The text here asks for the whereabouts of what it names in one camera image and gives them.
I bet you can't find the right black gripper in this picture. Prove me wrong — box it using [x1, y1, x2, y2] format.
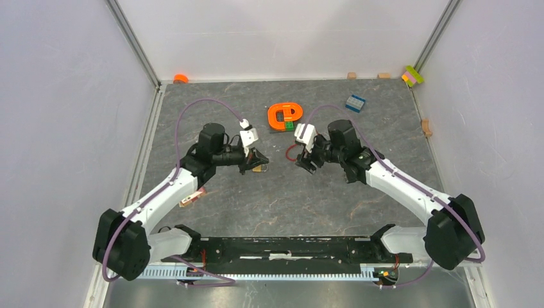
[295, 133, 344, 175]

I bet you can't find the brass padlock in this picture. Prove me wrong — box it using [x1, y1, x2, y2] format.
[252, 164, 268, 173]

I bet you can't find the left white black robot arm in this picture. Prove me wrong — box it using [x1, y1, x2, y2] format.
[92, 120, 269, 282]

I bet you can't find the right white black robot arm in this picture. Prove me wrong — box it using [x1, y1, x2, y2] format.
[294, 119, 486, 270]

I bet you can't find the green toy brick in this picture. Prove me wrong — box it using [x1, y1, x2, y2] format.
[285, 121, 294, 131]

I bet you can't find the red wooden box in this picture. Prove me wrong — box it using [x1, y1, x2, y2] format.
[178, 187, 207, 207]

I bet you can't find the blue toy brick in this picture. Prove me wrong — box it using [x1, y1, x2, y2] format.
[344, 95, 366, 113]

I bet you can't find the light blue toothed strip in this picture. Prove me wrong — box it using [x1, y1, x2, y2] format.
[135, 266, 375, 282]

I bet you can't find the orange round cap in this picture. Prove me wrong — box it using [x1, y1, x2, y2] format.
[173, 74, 189, 84]

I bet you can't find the curved wooden block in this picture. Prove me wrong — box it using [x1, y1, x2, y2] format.
[421, 119, 433, 138]

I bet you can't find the multicolour toy brick stack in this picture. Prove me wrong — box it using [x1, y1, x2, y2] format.
[401, 65, 425, 88]

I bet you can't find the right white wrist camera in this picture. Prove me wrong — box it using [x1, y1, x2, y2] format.
[294, 123, 317, 153]

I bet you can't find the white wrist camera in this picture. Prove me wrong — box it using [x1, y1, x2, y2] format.
[239, 119, 259, 149]
[294, 123, 317, 153]

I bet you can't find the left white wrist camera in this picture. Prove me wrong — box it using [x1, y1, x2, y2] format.
[239, 119, 259, 149]

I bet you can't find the dark flat base plate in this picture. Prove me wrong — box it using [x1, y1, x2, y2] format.
[269, 126, 297, 134]

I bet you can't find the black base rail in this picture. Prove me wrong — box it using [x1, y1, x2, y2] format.
[175, 225, 413, 275]

